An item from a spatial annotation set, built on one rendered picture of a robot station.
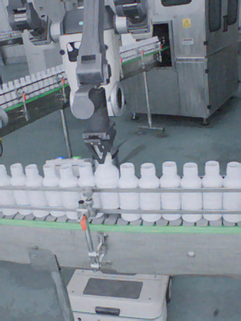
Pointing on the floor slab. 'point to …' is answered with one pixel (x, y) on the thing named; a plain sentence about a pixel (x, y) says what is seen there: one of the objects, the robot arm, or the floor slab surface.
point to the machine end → (190, 59)
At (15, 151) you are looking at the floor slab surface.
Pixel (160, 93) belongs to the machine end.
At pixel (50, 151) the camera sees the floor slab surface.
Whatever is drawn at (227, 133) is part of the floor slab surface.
